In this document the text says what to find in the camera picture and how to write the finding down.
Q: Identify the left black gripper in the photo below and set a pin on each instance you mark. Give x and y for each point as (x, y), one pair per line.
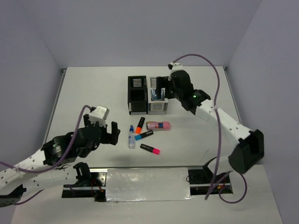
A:
(113, 137)

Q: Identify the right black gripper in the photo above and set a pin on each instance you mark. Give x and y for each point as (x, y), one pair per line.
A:
(162, 82)

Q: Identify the clear spray bottle blue cap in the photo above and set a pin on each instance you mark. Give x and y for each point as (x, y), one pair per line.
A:
(131, 138)

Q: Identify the pink cylindrical tube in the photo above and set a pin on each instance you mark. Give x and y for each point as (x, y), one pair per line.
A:
(151, 125)

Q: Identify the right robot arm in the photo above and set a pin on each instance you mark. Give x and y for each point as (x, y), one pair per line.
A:
(248, 145)

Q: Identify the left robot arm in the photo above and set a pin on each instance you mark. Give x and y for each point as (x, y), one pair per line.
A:
(54, 163)

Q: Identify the blue highlighter marker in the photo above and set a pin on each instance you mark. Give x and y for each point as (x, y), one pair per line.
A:
(144, 135)

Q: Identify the orange highlighter marker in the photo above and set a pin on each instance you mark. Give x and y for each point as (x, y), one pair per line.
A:
(140, 125)

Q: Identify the black organizer container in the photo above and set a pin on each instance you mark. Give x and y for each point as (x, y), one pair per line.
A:
(137, 95)

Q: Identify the white organizer container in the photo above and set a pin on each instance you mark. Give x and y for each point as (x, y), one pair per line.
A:
(155, 107)

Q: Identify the pink highlighter marker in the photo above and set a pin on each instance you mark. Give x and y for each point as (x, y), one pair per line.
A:
(150, 149)

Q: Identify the silver tape cover panel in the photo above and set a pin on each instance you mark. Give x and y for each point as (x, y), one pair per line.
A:
(147, 184)

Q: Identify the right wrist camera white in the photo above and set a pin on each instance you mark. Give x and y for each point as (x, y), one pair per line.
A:
(173, 67)

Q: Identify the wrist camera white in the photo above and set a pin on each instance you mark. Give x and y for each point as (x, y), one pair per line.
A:
(99, 114)
(173, 67)

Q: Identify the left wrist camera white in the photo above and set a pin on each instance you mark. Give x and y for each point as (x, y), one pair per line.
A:
(99, 114)

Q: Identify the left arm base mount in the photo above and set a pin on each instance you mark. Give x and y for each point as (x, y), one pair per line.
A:
(90, 183)

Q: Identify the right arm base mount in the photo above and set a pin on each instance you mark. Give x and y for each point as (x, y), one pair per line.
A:
(199, 180)

